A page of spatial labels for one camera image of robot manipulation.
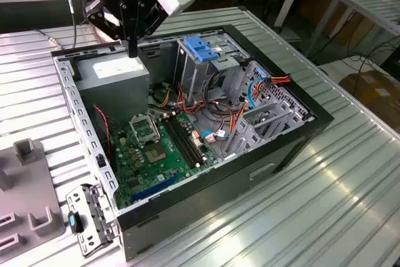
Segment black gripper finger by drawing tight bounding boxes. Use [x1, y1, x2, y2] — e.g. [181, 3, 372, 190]
[131, 0, 168, 59]
[82, 0, 133, 59]

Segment orange red power wire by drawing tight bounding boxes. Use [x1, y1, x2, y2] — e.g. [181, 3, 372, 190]
[249, 73, 292, 99]

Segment grey metal disk bay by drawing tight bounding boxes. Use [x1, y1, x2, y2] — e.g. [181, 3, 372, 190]
[223, 60, 315, 160]

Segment blue plastic drive latch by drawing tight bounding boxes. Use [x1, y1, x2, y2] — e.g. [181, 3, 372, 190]
[184, 36, 219, 63]

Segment grey power supply unit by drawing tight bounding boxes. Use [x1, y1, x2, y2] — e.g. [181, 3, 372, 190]
[74, 51, 151, 127]

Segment grey optical drive cage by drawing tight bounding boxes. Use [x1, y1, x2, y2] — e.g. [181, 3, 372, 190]
[173, 31, 251, 105]

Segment metal CPU socket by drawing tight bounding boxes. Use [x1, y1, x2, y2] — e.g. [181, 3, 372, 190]
[128, 113, 162, 148]

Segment black RAM slot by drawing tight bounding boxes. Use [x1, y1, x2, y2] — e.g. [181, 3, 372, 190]
[170, 115, 206, 166]
[162, 116, 197, 169]

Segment square chipset chip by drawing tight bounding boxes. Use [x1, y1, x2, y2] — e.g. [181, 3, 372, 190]
[145, 144, 169, 164]

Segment green motherboard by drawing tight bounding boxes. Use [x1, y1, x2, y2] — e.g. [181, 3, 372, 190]
[111, 112, 219, 210]

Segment blue expansion slot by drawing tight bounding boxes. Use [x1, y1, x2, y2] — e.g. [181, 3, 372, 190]
[130, 171, 182, 204]

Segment black open PC case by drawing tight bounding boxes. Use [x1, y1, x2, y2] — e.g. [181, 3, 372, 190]
[49, 24, 335, 263]

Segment grey parts rack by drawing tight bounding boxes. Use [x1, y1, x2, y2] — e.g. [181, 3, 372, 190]
[0, 138, 66, 251]

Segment black and blue latch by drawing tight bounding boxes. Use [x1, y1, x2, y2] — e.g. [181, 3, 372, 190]
[67, 211, 85, 234]

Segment metal slat rack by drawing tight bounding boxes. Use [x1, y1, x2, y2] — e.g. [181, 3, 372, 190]
[307, 0, 400, 58]

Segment large cardboard floor box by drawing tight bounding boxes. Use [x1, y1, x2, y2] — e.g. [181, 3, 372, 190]
[339, 71, 400, 124]

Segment black cable metal connector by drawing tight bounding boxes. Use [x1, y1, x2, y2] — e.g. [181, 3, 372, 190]
[46, 0, 79, 51]

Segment yellow orange wires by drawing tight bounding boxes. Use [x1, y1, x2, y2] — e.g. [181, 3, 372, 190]
[156, 88, 173, 108]

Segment red orange wire bundle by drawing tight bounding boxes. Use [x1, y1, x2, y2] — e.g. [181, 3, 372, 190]
[176, 81, 209, 115]

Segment red black twisted wire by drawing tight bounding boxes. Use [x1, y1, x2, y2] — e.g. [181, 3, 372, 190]
[92, 105, 113, 158]

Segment blue data wire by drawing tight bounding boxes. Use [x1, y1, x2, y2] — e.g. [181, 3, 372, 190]
[246, 68, 269, 110]

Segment blue wire white connector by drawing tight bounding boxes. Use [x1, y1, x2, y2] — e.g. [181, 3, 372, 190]
[199, 128, 231, 143]

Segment hinged metal slot bracket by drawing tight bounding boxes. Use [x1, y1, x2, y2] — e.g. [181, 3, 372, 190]
[64, 183, 123, 258]

